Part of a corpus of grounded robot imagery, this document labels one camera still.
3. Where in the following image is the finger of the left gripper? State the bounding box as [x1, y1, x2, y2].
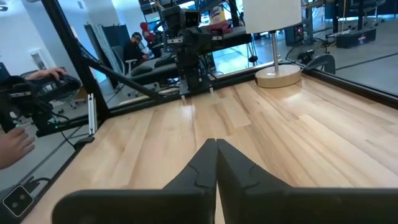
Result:
[198, 27, 213, 50]
[183, 27, 199, 50]

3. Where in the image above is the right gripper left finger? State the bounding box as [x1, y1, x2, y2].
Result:
[51, 139, 218, 224]

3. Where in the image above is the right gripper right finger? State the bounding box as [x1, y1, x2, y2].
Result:
[216, 139, 398, 224]

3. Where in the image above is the pink cloth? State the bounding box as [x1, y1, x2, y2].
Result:
[206, 20, 233, 34]

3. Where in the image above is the wipes container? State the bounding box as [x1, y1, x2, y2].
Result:
[210, 5, 228, 25]

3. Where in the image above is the black desk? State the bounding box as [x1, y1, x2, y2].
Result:
[130, 26, 253, 86]

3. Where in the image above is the person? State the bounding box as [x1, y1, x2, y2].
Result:
[123, 31, 150, 68]

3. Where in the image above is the grey office chair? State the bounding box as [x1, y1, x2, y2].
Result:
[111, 45, 139, 77]

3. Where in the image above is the white shade wooden base lamp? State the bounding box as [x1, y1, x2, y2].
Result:
[242, 0, 303, 89]

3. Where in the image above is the person's hand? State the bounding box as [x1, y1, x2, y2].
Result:
[24, 67, 68, 82]
[0, 126, 36, 171]

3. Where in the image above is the black aluminium table frame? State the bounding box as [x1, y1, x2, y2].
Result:
[0, 0, 398, 224]

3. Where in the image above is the silver bracket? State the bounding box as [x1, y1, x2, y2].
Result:
[87, 92, 98, 137]

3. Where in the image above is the grey curved bracket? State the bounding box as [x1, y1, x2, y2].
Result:
[303, 52, 337, 75]

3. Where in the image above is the black square camera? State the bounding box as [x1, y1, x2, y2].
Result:
[1, 184, 35, 218]

